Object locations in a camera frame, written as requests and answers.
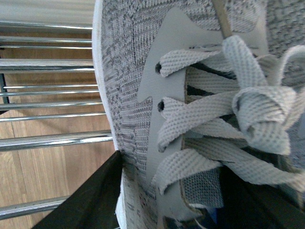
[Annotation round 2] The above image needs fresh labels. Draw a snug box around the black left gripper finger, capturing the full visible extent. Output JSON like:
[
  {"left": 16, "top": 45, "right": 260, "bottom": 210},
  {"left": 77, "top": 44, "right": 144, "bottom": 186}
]
[{"left": 34, "top": 151, "right": 123, "bottom": 229}]

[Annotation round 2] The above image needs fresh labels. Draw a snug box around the grey knit sneaker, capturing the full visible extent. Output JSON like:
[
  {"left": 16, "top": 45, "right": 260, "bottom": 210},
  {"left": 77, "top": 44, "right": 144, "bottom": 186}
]
[{"left": 92, "top": 0, "right": 305, "bottom": 229}]

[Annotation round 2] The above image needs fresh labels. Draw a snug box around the black metal shoe rack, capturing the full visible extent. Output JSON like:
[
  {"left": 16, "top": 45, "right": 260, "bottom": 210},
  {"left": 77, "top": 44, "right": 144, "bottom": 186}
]
[{"left": 0, "top": 20, "right": 113, "bottom": 229}]

